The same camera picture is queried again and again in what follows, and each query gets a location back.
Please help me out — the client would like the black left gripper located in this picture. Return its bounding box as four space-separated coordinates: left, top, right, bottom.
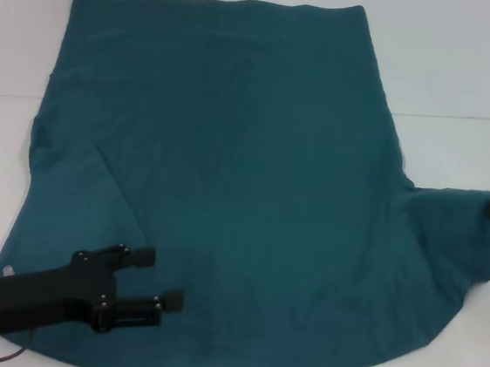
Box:
0 230 191 356

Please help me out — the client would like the teal blue shirt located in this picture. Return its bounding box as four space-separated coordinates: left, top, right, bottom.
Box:
0 0 490 367

